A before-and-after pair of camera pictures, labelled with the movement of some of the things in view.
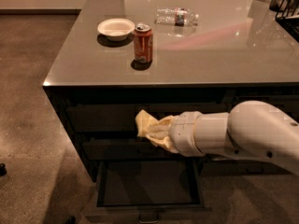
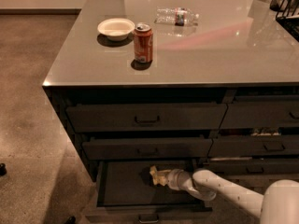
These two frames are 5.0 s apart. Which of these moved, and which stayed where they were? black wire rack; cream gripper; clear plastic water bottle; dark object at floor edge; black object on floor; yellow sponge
Moved: yellow sponge; cream gripper
Stayed: black wire rack; black object on floor; clear plastic water bottle; dark object at floor edge
